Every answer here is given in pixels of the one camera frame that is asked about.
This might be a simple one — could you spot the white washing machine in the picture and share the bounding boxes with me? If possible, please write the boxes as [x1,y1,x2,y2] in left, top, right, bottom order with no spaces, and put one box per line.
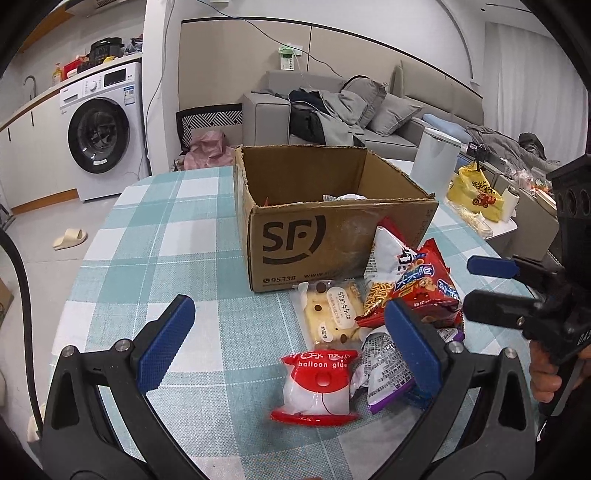
[58,60,151,203]

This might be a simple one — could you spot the green white wall socket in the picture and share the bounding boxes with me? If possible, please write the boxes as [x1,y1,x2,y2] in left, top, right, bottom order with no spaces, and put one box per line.
[277,44,303,70]

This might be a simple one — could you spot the teal checkered tablecloth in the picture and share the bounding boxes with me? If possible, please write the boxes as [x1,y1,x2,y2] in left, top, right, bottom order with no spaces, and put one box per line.
[53,165,546,480]

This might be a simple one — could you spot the white bin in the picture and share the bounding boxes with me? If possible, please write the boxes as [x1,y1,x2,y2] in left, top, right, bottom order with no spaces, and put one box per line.
[411,128,462,197]

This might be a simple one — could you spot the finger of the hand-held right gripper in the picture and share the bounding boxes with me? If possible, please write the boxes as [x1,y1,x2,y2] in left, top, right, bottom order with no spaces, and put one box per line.
[462,289,539,331]
[466,255,563,289]

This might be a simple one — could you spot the white counter cabinet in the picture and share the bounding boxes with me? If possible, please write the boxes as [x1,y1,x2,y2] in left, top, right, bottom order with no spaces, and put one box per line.
[0,85,62,209]

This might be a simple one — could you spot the white curtain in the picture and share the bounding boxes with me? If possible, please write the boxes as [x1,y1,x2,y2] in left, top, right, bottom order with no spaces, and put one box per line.
[485,23,583,139]

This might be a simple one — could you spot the grey blanket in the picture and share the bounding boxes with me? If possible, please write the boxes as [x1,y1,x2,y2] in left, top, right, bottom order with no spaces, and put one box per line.
[466,126,561,174]

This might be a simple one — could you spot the grey sofa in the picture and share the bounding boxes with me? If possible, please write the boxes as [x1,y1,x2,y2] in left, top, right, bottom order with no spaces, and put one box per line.
[242,60,485,162]

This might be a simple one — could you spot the brown cardboard box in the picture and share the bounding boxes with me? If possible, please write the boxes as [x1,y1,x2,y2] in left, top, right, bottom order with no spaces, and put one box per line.
[233,145,439,292]

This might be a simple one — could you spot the grey cushion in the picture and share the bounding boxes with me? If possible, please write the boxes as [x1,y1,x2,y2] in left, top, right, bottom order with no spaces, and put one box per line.
[369,93,423,136]
[344,78,387,127]

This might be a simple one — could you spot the black rice cooker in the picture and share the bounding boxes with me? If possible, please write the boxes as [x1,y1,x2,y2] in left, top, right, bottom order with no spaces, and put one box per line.
[89,38,124,65]

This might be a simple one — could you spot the black clothes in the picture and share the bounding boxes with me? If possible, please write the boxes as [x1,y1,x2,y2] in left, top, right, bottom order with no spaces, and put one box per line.
[288,88,333,141]

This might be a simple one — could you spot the yellow plastic bag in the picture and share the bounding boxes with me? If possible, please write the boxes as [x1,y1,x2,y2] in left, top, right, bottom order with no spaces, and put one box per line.
[446,161,505,223]

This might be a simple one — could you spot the white noodle snack bag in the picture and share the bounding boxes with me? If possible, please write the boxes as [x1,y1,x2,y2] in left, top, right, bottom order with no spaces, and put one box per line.
[362,217,419,324]

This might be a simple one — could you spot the person's right hand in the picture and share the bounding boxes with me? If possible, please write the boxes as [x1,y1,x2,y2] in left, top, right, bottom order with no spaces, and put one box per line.
[529,344,566,416]

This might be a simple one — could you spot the silver purple snack packet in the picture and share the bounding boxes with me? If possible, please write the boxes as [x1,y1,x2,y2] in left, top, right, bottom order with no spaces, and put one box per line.
[351,330,465,414]

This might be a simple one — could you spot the thick black cable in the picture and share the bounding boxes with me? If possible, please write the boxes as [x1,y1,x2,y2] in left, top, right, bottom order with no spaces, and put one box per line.
[0,228,44,416]

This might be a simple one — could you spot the grey jacket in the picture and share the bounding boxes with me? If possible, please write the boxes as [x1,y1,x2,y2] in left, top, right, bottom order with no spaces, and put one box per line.
[318,90,366,146]

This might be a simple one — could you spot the thin wall cable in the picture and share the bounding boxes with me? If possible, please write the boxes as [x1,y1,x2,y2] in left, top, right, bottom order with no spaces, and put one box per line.
[203,0,345,79]

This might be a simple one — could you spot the red chip bag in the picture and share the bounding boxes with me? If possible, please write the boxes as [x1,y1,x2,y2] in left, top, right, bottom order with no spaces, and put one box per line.
[358,237,464,329]

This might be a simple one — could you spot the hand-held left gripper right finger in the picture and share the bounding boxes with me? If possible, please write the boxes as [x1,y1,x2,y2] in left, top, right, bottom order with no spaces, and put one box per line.
[384,299,541,480]

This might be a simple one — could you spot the red and white packet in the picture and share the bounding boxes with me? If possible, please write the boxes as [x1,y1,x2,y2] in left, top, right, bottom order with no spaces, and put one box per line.
[270,349,362,426]

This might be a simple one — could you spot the white cylindrical bottle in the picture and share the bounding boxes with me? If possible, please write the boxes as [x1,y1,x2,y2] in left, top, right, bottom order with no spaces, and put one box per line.
[501,187,520,221]

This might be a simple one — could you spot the pink plastic bag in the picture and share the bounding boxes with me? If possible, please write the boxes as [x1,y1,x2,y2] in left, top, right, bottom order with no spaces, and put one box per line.
[184,130,237,171]

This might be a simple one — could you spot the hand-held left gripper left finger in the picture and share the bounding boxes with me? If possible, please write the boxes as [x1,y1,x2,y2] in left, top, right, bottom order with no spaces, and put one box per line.
[41,294,204,480]

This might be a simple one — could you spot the white coffee table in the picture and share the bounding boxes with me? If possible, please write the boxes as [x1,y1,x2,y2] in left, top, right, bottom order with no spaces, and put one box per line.
[383,159,520,241]

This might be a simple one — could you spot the yellow cake packet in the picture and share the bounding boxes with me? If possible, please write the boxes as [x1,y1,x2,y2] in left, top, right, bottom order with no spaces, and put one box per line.
[295,279,365,352]

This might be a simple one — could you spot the beige slipper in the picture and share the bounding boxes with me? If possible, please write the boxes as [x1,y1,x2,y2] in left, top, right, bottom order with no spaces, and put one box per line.
[52,228,88,251]

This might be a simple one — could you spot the light blue pillow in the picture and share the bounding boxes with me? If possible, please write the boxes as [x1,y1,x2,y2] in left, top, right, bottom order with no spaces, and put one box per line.
[422,114,469,139]

